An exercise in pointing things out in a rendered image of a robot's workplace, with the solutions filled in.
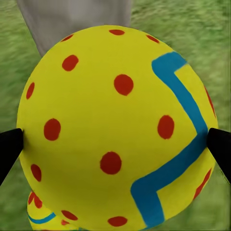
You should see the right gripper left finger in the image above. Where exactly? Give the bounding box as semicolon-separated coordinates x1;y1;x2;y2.
0;128;23;186

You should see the easter egg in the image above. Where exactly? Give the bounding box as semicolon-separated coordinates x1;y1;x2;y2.
16;25;218;231
27;190;83;231

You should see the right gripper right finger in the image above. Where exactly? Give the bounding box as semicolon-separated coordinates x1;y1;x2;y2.
207;128;231;184

